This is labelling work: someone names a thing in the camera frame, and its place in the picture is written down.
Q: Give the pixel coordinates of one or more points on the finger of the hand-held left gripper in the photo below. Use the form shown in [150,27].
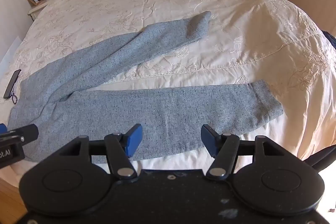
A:
[2,128]

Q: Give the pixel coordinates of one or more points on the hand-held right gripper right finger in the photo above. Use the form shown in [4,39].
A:
[209,140]

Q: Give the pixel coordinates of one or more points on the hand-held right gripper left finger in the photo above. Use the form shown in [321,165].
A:
[134,140]

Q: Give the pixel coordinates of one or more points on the grey-blue speckled pants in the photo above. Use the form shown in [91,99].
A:
[157,113]

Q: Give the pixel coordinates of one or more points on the black smartphone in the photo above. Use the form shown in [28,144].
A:
[11,83]

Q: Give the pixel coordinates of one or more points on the cream nightstand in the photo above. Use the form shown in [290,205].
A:
[39,10]

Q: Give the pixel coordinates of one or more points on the dark cloth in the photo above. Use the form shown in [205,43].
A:
[331,41]

